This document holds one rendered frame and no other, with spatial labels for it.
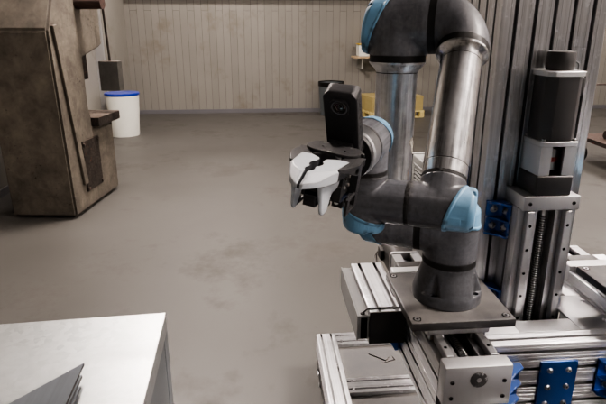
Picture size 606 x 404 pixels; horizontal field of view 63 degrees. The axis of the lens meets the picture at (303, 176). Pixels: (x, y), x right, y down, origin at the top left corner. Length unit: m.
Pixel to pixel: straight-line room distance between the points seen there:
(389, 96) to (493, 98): 0.29
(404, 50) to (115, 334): 0.79
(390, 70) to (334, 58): 9.57
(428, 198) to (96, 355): 0.65
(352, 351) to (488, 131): 1.44
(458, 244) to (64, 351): 0.79
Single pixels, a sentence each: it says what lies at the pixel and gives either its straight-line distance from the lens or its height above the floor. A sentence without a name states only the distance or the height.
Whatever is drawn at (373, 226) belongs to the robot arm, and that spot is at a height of 1.30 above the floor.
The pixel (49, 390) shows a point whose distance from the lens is 0.92.
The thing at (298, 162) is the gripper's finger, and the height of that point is 1.46.
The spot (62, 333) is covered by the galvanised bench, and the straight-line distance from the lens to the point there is 1.10.
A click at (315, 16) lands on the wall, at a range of 10.53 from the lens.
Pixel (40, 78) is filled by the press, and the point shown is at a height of 1.25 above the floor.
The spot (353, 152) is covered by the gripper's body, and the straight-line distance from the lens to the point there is 0.63.
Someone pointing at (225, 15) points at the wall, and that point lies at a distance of 10.50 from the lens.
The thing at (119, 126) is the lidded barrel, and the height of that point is 0.18.
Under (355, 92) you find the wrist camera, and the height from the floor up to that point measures 1.54.
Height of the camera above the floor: 1.61
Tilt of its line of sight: 16 degrees down
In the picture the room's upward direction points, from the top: straight up
